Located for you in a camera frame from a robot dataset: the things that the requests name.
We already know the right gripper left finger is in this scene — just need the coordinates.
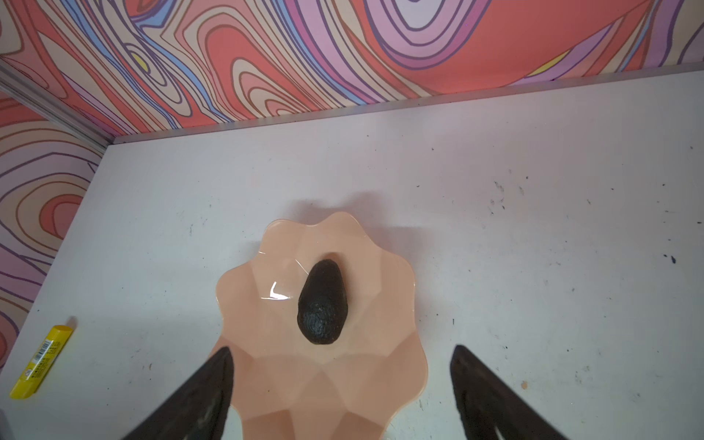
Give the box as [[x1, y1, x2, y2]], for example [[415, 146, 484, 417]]
[[126, 346, 235, 440]]

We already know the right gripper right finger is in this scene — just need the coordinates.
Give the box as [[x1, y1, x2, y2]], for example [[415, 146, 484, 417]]
[[449, 345, 564, 439]]

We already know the dark avocado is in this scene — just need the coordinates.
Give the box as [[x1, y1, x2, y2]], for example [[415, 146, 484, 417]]
[[297, 258, 348, 345]]

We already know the peach scalloped fruit bowl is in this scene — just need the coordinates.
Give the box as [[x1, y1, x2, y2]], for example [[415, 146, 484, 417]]
[[216, 212, 428, 439]]

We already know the yellow glue stick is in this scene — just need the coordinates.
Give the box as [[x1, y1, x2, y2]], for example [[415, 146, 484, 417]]
[[9, 326, 73, 400]]

